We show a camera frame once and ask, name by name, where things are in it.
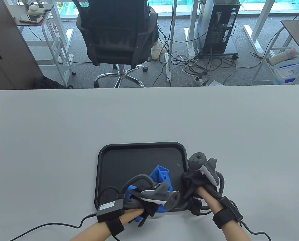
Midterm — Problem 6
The person's left hand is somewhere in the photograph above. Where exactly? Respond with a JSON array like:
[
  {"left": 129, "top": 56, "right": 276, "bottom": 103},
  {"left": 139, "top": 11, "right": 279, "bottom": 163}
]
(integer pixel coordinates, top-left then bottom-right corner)
[{"left": 124, "top": 192, "right": 165, "bottom": 217}]

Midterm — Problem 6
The person's right hand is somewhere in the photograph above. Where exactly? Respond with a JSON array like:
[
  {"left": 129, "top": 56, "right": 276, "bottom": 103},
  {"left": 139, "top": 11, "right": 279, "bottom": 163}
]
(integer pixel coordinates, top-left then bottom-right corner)
[{"left": 182, "top": 172, "right": 224, "bottom": 201}]

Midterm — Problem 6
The blue rectangular towel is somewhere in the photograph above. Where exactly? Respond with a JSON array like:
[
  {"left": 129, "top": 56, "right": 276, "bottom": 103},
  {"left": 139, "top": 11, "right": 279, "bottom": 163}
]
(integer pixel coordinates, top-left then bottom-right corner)
[{"left": 128, "top": 165, "right": 174, "bottom": 223}]

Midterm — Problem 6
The black plastic tray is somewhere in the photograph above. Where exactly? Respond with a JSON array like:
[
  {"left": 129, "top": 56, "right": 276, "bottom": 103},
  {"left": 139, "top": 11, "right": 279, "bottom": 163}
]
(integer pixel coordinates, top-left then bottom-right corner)
[{"left": 94, "top": 142, "right": 189, "bottom": 212}]

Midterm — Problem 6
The person's right forearm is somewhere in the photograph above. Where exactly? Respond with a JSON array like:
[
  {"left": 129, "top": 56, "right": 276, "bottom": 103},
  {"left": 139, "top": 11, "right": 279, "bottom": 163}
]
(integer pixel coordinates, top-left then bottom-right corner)
[{"left": 198, "top": 187, "right": 249, "bottom": 241}]

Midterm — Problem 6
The person's left forearm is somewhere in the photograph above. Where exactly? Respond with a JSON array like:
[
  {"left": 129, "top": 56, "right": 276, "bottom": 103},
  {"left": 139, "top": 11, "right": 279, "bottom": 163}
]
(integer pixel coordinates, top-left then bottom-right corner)
[{"left": 70, "top": 208, "right": 145, "bottom": 241}]

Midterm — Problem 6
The grey right hand controller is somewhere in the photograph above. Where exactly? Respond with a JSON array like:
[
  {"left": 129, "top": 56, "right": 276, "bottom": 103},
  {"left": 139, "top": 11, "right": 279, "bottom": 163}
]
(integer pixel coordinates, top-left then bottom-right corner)
[{"left": 188, "top": 153, "right": 219, "bottom": 187}]

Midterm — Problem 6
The grey hand controller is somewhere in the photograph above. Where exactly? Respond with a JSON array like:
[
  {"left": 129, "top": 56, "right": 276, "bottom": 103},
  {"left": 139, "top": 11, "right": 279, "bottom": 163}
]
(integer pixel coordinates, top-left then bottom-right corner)
[
  {"left": 140, "top": 181, "right": 181, "bottom": 211},
  {"left": 188, "top": 153, "right": 219, "bottom": 187}
]

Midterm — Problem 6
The grey left hand controller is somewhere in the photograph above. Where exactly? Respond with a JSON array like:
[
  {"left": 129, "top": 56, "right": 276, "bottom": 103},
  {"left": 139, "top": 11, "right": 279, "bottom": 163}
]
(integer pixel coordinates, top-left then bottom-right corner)
[{"left": 140, "top": 181, "right": 181, "bottom": 211}]

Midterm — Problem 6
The black computer dolly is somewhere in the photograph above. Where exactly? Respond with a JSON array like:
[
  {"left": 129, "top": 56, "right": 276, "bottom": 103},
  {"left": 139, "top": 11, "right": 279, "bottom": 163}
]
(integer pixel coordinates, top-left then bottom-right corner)
[{"left": 198, "top": 38, "right": 239, "bottom": 60}]

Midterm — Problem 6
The blue lidded plastic container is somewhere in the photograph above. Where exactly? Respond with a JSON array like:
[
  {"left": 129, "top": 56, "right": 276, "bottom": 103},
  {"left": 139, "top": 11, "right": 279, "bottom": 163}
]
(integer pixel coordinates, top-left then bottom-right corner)
[{"left": 274, "top": 63, "right": 299, "bottom": 85}]

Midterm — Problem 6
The black bag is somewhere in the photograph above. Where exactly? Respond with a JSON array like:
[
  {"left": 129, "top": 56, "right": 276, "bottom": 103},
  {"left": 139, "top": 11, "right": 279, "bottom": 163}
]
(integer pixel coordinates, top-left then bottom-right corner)
[{"left": 34, "top": 76, "right": 74, "bottom": 90}]

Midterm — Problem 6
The pastel drinking bottle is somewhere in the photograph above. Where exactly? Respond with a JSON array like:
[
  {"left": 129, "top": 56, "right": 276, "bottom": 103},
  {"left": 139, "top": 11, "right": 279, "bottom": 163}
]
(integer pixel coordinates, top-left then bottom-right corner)
[{"left": 268, "top": 48, "right": 297, "bottom": 64}]

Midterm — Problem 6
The white desk leg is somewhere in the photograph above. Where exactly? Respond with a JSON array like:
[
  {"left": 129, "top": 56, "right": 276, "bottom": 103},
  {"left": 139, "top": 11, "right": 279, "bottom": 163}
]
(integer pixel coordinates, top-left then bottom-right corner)
[
  {"left": 184, "top": 0, "right": 199, "bottom": 57},
  {"left": 52, "top": 0, "right": 74, "bottom": 48},
  {"left": 165, "top": 0, "right": 177, "bottom": 83},
  {"left": 243, "top": 0, "right": 275, "bottom": 57}
]

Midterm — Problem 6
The black office chair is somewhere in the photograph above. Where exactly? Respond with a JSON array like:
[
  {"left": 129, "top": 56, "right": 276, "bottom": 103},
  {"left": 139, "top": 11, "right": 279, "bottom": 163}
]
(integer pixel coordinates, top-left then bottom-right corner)
[{"left": 72, "top": 0, "right": 159, "bottom": 88}]

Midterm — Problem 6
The black computer tower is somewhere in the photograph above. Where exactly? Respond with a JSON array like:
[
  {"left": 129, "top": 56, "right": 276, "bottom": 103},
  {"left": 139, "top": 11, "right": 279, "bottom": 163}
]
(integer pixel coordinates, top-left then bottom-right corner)
[{"left": 193, "top": 0, "right": 241, "bottom": 54}]

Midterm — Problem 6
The dark side table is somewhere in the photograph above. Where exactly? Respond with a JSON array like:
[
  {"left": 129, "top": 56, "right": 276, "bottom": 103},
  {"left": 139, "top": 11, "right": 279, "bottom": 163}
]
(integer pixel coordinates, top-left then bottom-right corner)
[{"left": 281, "top": 20, "right": 299, "bottom": 63}]

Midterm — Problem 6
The brown wooden cabinet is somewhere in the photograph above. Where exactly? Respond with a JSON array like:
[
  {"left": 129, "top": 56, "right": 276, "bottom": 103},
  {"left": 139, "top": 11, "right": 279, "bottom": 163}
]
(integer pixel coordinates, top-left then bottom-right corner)
[{"left": 0, "top": 0, "right": 43, "bottom": 90}]

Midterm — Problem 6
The smartphone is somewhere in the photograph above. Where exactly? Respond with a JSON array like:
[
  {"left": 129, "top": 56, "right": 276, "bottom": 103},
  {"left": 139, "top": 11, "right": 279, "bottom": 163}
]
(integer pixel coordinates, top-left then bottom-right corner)
[{"left": 19, "top": 14, "right": 43, "bottom": 24}]

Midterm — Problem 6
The white round object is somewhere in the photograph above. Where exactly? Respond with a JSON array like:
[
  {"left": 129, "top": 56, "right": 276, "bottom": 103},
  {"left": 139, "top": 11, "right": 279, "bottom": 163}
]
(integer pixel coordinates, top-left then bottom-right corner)
[{"left": 27, "top": 5, "right": 45, "bottom": 15}]

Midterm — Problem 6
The black right controller mount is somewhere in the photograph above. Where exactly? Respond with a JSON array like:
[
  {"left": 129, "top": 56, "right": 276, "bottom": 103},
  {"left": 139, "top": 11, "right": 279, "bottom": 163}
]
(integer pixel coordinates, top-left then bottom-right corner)
[{"left": 189, "top": 197, "right": 211, "bottom": 216}]

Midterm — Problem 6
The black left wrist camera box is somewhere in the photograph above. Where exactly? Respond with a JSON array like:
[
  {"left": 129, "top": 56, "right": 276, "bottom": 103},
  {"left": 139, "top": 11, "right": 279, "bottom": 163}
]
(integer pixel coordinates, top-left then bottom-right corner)
[{"left": 96, "top": 199, "right": 125, "bottom": 223}]

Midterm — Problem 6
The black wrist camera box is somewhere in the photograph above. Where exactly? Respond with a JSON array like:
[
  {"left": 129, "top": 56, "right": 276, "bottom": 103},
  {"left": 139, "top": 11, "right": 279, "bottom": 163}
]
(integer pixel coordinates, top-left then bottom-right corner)
[
  {"left": 96, "top": 199, "right": 125, "bottom": 223},
  {"left": 220, "top": 196, "right": 244, "bottom": 222}
]

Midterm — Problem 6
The black left glove cable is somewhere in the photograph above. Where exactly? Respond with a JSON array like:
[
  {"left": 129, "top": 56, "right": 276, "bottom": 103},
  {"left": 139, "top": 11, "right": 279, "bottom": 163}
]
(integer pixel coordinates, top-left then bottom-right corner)
[{"left": 99, "top": 174, "right": 158, "bottom": 209}]

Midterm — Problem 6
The black glove cable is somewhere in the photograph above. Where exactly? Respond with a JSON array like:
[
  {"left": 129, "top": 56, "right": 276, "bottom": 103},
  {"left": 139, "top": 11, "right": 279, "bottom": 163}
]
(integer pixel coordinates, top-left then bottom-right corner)
[
  {"left": 191, "top": 170, "right": 226, "bottom": 216},
  {"left": 99, "top": 174, "right": 158, "bottom": 209}
]

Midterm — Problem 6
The black left wrist strap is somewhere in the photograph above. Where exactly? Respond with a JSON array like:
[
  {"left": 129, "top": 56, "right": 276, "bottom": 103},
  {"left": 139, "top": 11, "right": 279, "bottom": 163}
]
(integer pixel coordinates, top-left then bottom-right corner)
[{"left": 107, "top": 217, "right": 125, "bottom": 236}]

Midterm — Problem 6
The black wrist strap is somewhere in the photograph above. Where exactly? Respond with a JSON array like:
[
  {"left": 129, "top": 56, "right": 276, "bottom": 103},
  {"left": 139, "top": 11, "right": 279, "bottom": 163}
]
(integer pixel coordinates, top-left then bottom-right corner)
[
  {"left": 107, "top": 217, "right": 125, "bottom": 236},
  {"left": 213, "top": 208, "right": 241, "bottom": 229}
]

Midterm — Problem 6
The black right glove cable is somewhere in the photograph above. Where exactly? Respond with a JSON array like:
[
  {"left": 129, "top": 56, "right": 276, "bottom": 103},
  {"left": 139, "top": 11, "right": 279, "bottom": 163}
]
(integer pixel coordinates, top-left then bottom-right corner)
[{"left": 191, "top": 170, "right": 226, "bottom": 216}]

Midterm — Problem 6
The black right wrist strap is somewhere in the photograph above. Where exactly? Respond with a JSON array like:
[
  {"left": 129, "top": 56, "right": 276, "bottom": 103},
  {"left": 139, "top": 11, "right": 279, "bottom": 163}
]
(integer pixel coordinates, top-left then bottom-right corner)
[{"left": 213, "top": 208, "right": 241, "bottom": 229}]

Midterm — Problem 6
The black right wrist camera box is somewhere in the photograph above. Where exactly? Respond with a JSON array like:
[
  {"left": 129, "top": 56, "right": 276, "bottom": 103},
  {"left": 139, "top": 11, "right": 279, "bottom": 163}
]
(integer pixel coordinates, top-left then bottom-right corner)
[{"left": 220, "top": 196, "right": 244, "bottom": 222}]

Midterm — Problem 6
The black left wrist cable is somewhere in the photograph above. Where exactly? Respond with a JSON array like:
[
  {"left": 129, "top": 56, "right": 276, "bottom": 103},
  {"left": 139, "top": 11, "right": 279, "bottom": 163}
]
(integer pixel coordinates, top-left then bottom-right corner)
[{"left": 10, "top": 213, "right": 98, "bottom": 241}]

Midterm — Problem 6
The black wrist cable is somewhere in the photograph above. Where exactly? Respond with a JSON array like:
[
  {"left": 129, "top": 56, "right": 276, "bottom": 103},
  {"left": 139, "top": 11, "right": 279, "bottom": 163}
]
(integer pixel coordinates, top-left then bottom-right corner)
[
  {"left": 10, "top": 213, "right": 98, "bottom": 241},
  {"left": 240, "top": 221, "right": 271, "bottom": 241}
]

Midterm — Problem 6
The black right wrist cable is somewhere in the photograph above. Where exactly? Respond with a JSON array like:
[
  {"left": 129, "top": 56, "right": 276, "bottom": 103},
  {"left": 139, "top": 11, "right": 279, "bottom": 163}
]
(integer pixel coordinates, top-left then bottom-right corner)
[{"left": 240, "top": 221, "right": 271, "bottom": 241}]

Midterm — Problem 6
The tangle of floor cables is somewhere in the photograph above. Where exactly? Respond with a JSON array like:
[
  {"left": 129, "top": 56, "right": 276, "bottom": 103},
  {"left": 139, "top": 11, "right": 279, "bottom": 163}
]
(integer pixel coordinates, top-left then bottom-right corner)
[{"left": 152, "top": 25, "right": 263, "bottom": 87}]

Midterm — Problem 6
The white wire cart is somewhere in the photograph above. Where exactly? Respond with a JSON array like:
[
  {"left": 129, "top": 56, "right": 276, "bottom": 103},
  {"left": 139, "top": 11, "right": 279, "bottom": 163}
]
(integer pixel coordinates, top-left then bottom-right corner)
[{"left": 251, "top": 25, "right": 299, "bottom": 86}]

